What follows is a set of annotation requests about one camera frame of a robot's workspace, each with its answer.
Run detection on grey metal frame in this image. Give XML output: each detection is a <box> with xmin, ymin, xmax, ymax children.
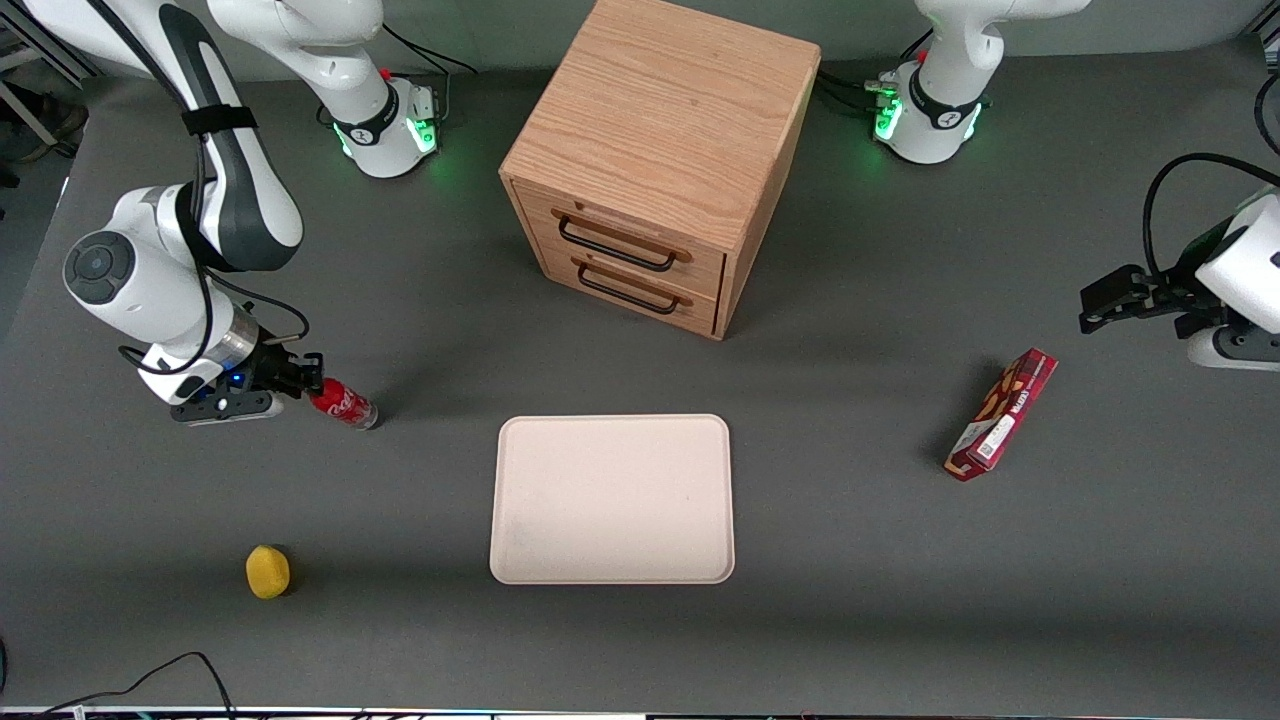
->
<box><xmin>0</xmin><ymin>0</ymin><xmax>101</xmax><ymax>93</ymax></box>

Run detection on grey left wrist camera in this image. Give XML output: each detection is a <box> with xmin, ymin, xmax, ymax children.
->
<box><xmin>1187</xmin><ymin>325</ymin><xmax>1280</xmax><ymax>374</ymax></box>

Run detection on black cable at table corner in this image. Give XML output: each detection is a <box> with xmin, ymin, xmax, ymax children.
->
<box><xmin>1255</xmin><ymin>72</ymin><xmax>1280</xmax><ymax>156</ymax></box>

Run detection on yellow toy fruit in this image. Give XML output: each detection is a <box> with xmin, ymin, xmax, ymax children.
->
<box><xmin>246</xmin><ymin>544</ymin><xmax>292</xmax><ymax>601</ymax></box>

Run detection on black velcro cable strap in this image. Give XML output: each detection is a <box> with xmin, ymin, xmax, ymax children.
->
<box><xmin>181</xmin><ymin>104</ymin><xmax>258</xmax><ymax>137</ymax></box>

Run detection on red coke bottle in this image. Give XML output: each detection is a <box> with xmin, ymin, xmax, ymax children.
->
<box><xmin>307</xmin><ymin>378</ymin><xmax>380</xmax><ymax>431</ymax></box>

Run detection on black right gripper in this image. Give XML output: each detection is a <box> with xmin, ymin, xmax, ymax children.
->
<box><xmin>238</xmin><ymin>339</ymin><xmax>326</xmax><ymax>401</ymax></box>

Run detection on beige plastic tray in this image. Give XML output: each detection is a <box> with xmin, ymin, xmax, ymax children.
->
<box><xmin>489</xmin><ymin>414</ymin><xmax>736</xmax><ymax>586</ymax></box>

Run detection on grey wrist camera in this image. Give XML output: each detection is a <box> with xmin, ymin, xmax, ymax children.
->
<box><xmin>1187</xmin><ymin>325</ymin><xmax>1280</xmax><ymax>374</ymax></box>
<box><xmin>170</xmin><ymin>390</ymin><xmax>286</xmax><ymax>427</ymax></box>

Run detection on black right arm base cable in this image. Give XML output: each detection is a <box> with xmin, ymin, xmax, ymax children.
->
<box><xmin>380</xmin><ymin>18</ymin><xmax>479</xmax><ymax>77</ymax></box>

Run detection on red snack box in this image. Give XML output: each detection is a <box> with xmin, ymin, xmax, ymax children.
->
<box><xmin>944</xmin><ymin>348</ymin><xmax>1059</xmax><ymax>483</ymax></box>

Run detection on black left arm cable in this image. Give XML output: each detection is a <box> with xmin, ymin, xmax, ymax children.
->
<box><xmin>1143</xmin><ymin>153</ymin><xmax>1280</xmax><ymax>282</ymax></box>

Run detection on wooden drawer front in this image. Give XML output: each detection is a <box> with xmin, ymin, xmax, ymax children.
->
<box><xmin>540</xmin><ymin>245</ymin><xmax>723</xmax><ymax>337</ymax></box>
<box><xmin>513</xmin><ymin>183</ymin><xmax>728</xmax><ymax>301</ymax></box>

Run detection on black cable looping onto table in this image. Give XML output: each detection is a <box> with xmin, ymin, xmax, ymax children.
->
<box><xmin>0</xmin><ymin>652</ymin><xmax>237</xmax><ymax>720</ymax></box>

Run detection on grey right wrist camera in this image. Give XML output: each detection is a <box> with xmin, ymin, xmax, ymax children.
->
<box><xmin>170</xmin><ymin>390</ymin><xmax>286</xmax><ymax>427</ymax></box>

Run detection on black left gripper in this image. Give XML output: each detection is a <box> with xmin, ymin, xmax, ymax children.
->
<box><xmin>1079</xmin><ymin>216</ymin><xmax>1251</xmax><ymax>341</ymax></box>

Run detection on black left arm base cables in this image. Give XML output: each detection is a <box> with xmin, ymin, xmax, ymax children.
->
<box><xmin>815</xmin><ymin>55</ymin><xmax>906</xmax><ymax>113</ymax></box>

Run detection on black metal drawer handle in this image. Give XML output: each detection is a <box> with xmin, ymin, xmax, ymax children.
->
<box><xmin>577</xmin><ymin>262</ymin><xmax>683</xmax><ymax>316</ymax></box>
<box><xmin>558</xmin><ymin>215</ymin><xmax>678</xmax><ymax>273</ymax></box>

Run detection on wooden drawer cabinet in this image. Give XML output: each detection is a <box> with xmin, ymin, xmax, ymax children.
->
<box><xmin>499</xmin><ymin>0</ymin><xmax>823</xmax><ymax>342</ymax></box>

